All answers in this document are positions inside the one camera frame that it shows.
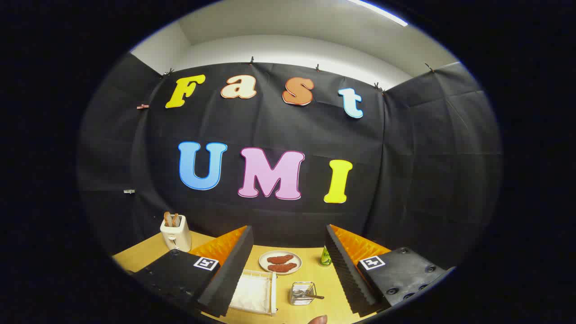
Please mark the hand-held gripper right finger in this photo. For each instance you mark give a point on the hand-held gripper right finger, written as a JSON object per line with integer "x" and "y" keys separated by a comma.
{"x": 346, "y": 274}

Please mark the cream toaster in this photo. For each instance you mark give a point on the cream toaster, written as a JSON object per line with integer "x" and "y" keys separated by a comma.
{"x": 175, "y": 236}

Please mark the brown meat piece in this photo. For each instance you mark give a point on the brown meat piece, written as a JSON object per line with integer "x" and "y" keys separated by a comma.
{"x": 282, "y": 267}
{"x": 280, "y": 258}

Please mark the white plate with meat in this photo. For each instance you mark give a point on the white plate with meat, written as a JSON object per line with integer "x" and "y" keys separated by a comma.
{"x": 297, "y": 262}

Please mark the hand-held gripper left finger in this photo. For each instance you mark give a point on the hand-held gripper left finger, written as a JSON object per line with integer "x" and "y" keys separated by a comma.
{"x": 234, "y": 270}

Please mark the green drink bottle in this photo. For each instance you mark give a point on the green drink bottle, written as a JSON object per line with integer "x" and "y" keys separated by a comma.
{"x": 326, "y": 257}

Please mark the toast slice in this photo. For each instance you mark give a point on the toast slice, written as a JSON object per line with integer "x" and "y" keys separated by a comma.
{"x": 175, "y": 220}
{"x": 167, "y": 219}

